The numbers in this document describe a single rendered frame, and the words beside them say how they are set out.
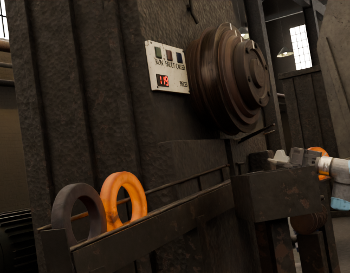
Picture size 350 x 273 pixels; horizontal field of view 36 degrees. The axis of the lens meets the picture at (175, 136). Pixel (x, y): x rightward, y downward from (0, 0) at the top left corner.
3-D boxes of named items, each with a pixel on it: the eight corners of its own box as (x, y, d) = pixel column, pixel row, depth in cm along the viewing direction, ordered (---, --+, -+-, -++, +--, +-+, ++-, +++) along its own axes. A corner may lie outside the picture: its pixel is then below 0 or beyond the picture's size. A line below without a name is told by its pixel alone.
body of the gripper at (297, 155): (294, 147, 216) (324, 151, 210) (291, 168, 216) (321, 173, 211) (289, 147, 209) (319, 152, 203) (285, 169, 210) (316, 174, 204)
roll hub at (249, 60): (239, 107, 208) (228, 37, 210) (264, 109, 232) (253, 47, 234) (253, 104, 205) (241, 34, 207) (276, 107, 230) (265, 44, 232)
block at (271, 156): (254, 206, 241) (245, 153, 243) (260, 203, 248) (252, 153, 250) (276, 203, 236) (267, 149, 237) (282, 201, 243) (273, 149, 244)
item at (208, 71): (209, 135, 204) (191, 17, 207) (253, 135, 245) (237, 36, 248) (225, 132, 201) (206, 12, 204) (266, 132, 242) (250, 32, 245)
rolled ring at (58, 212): (97, 175, 134) (86, 177, 135) (55, 193, 117) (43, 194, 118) (113, 246, 135) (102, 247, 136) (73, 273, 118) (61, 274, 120)
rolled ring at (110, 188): (142, 251, 144) (132, 251, 146) (151, 189, 154) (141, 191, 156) (104, 224, 131) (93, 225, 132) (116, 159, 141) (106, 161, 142)
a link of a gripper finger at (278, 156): (269, 148, 217) (291, 151, 212) (267, 162, 217) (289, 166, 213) (266, 148, 214) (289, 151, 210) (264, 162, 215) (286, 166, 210)
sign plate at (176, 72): (151, 90, 189) (144, 41, 190) (186, 95, 212) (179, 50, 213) (156, 89, 188) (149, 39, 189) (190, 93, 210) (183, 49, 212)
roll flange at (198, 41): (187, 140, 209) (169, 24, 212) (233, 138, 250) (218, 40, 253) (209, 135, 204) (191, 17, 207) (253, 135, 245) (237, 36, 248)
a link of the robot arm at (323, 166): (331, 175, 208) (326, 177, 201) (320, 173, 211) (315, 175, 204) (335, 156, 208) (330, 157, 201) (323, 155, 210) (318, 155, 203)
